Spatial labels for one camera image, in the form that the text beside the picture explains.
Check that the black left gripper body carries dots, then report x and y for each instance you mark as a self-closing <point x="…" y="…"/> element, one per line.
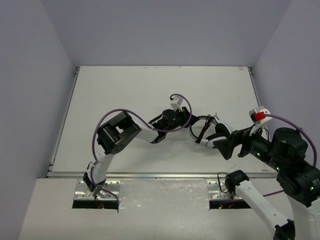
<point x="186" y="116"/>

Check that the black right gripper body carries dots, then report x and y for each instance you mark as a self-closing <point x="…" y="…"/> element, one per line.
<point x="259" y="147"/>

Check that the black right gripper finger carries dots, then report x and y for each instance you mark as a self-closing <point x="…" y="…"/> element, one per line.
<point x="237" y="136"/>
<point x="225" y="147"/>

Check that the white and black headphones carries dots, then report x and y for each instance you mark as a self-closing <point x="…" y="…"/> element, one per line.
<point x="222" y="131"/>

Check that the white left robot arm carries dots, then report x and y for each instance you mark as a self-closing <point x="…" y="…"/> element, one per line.
<point x="118" y="128"/>

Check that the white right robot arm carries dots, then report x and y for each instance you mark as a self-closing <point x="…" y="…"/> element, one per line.
<point x="300" y="181"/>

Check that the metal base mounting plate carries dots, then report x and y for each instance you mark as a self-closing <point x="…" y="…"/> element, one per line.
<point x="113" y="190"/>

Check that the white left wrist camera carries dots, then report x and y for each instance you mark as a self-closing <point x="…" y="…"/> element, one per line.
<point x="176" y="102"/>

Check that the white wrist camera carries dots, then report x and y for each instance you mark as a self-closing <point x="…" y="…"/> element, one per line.
<point x="259" y="118"/>
<point x="176" y="102"/>

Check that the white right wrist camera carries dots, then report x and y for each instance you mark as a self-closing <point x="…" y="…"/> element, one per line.
<point x="259" y="118"/>

